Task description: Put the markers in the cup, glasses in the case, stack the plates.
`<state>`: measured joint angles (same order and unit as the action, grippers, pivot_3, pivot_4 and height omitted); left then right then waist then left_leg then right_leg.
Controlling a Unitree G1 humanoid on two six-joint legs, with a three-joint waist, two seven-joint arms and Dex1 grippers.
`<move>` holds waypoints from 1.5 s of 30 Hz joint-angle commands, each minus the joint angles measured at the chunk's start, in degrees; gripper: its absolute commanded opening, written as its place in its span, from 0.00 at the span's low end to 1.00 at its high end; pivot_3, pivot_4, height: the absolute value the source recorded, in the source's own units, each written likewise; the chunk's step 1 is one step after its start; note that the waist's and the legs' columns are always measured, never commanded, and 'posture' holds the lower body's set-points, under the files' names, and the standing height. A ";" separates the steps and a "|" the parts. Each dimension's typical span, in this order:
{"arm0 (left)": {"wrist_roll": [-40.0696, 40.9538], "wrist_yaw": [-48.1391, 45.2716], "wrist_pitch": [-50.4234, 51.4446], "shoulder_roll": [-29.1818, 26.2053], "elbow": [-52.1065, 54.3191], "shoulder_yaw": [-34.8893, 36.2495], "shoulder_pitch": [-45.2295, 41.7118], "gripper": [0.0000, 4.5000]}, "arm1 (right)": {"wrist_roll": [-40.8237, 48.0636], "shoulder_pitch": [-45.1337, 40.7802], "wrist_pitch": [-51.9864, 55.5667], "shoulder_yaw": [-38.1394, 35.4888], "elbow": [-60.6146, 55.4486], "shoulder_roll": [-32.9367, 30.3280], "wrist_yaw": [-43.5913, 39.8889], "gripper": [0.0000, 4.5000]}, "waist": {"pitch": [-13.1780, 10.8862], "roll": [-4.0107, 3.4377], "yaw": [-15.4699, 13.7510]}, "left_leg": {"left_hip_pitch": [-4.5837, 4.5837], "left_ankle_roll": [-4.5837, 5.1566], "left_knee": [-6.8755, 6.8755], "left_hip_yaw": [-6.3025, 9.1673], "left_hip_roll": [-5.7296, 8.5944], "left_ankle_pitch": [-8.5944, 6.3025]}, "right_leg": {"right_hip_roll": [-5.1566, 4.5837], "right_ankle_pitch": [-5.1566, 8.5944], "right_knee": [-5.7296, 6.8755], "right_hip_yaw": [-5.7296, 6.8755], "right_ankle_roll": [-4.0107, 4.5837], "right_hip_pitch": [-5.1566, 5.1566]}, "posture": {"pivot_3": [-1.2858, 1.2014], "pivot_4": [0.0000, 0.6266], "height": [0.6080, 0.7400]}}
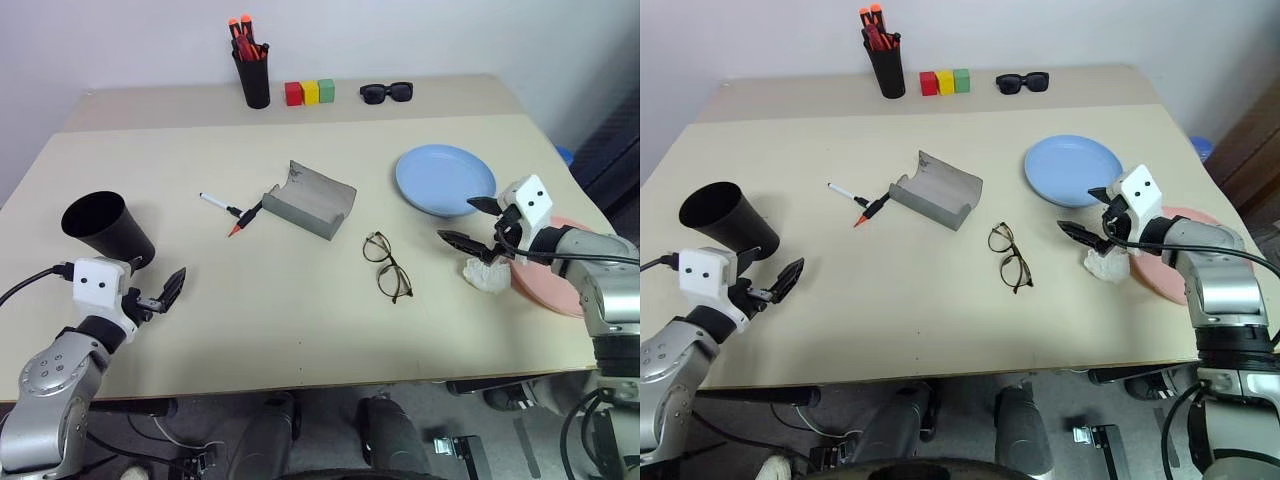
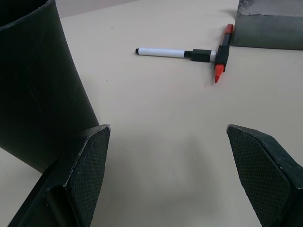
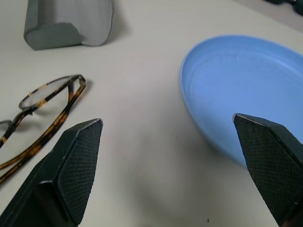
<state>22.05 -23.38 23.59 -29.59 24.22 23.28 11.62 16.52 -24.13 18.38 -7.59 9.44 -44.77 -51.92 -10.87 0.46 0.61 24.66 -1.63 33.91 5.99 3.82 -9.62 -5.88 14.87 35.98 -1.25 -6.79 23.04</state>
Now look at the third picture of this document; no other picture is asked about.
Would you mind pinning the tortoiseshell eyeglasses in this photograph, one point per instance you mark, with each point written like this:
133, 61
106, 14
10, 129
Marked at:
48, 111

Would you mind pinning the blue plate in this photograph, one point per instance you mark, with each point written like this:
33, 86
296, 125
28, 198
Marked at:
239, 87

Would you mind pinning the dark object at table edge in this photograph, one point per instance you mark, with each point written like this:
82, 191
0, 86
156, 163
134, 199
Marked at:
290, 4

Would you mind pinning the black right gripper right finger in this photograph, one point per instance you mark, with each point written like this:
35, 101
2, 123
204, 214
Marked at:
270, 165

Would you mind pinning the grey glasses case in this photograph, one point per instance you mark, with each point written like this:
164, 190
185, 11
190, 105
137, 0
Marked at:
68, 21

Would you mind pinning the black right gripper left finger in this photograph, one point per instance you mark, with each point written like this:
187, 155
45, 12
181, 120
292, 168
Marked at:
71, 170

